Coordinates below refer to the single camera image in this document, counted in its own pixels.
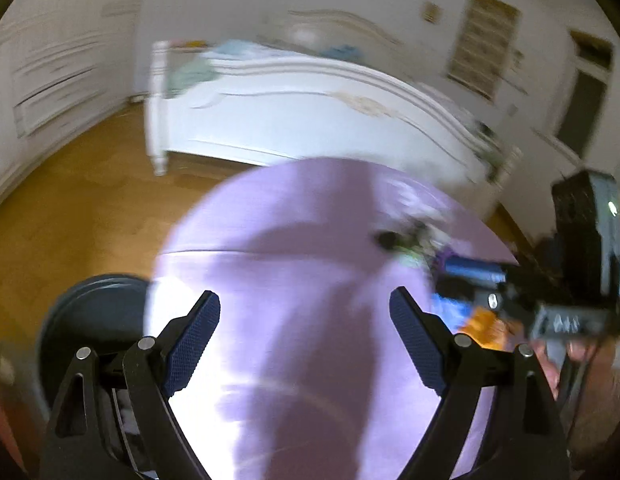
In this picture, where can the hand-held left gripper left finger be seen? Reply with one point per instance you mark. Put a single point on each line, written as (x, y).
(195, 340)

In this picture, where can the purple tablecloth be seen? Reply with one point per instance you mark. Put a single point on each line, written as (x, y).
(290, 260)

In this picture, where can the light green cloth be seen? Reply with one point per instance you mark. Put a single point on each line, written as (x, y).
(190, 75)

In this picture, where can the red object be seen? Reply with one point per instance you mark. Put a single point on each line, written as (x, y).
(7, 435)

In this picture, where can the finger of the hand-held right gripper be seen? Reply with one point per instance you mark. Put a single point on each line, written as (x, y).
(490, 300)
(475, 269)

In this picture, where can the white packet with blue label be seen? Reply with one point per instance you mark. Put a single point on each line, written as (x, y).
(451, 310)

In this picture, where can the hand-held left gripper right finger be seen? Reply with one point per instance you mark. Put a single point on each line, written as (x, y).
(417, 345)

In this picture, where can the white wardrobe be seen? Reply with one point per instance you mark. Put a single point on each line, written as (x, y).
(55, 60)

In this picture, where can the person's right hand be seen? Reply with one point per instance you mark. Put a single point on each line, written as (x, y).
(552, 365)

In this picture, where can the light blue clothes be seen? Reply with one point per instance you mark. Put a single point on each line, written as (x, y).
(240, 49)

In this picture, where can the white bed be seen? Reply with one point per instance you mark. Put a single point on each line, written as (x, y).
(290, 120)

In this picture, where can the blue cloth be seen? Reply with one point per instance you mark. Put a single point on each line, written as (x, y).
(342, 52)

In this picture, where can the small wall picture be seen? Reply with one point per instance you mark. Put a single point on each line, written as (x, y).
(430, 12)

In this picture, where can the yellow snack packet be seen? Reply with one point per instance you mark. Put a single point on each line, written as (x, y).
(482, 327)

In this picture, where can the window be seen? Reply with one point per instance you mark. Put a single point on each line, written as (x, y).
(585, 105)

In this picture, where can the dark grey trash bin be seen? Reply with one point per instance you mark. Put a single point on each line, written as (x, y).
(90, 305)

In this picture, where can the patterned window blind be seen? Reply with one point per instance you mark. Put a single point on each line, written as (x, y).
(482, 45)

